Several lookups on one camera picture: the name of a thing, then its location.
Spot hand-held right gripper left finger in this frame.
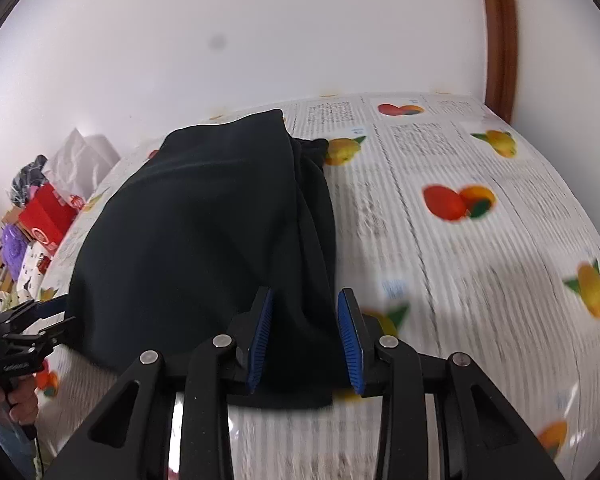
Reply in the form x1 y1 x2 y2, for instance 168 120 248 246
45 287 274 480

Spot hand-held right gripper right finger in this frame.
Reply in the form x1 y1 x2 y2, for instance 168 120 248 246
336 287 566 480

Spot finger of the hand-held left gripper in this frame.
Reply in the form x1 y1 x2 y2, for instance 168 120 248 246
15 316 77 353
0 296 71 323

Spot black garment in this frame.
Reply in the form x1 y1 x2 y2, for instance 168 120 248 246
69 108 338 409

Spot person's left hand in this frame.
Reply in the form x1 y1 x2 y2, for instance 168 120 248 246
0 377 39 427

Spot purple bag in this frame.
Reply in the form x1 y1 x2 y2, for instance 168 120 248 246
0 225 28 273

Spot person's blue jeans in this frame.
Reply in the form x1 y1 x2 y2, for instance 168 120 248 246
0 400 37 480

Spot red paper bag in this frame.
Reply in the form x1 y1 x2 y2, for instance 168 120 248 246
17 183 79 253

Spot fruit print tablecloth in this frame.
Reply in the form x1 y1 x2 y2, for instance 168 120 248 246
0 91 600 480

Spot grey plaid cloth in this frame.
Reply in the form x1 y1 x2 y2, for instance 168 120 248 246
11 155 48 206

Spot white plastic bag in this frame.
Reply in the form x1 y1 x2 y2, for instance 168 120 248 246
42 128 122 201

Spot black cable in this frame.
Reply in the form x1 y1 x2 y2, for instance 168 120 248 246
24 422 45 480

